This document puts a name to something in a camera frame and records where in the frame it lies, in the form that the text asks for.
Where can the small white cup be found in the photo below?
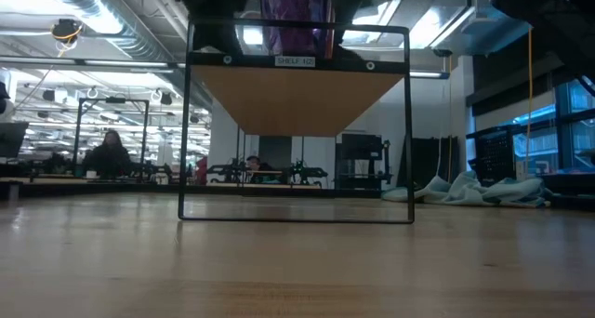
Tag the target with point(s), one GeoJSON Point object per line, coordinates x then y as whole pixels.
{"type": "Point", "coordinates": [91, 174]}

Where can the round black ceiling device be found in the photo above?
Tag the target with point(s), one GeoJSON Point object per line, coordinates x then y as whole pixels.
{"type": "Point", "coordinates": [66, 30]}

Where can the person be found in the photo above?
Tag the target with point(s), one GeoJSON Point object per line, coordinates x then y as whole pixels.
{"type": "Point", "coordinates": [109, 160]}
{"type": "Point", "coordinates": [255, 165]}

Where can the black panel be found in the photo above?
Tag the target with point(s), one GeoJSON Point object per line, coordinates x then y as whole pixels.
{"type": "Point", "coordinates": [427, 160]}

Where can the background black robot arm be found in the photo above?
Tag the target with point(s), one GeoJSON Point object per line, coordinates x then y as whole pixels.
{"type": "Point", "coordinates": [307, 173]}

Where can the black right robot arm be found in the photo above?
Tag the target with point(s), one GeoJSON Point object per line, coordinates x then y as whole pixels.
{"type": "Point", "coordinates": [558, 30]}

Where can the black equipment cart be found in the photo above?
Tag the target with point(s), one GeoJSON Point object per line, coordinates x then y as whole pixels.
{"type": "Point", "coordinates": [362, 150]}

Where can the light blue cloth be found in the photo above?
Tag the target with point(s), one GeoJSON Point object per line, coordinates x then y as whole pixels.
{"type": "Point", "coordinates": [465, 190]}

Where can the ceiling light bar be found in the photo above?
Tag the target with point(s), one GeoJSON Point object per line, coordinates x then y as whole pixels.
{"type": "Point", "coordinates": [427, 75]}

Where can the black plastic crate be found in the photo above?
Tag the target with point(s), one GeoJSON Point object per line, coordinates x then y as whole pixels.
{"type": "Point", "coordinates": [493, 155]}

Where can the black frame wooden shelf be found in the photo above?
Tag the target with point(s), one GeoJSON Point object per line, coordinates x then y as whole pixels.
{"type": "Point", "coordinates": [293, 99]}

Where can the white shelf label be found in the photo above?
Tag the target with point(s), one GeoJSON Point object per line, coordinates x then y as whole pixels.
{"type": "Point", "coordinates": [294, 61]}

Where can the black metal frame stand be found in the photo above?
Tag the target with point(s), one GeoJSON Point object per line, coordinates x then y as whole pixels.
{"type": "Point", "coordinates": [78, 132]}

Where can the purple cup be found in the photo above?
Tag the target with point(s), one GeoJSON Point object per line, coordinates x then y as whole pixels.
{"type": "Point", "coordinates": [295, 11]}

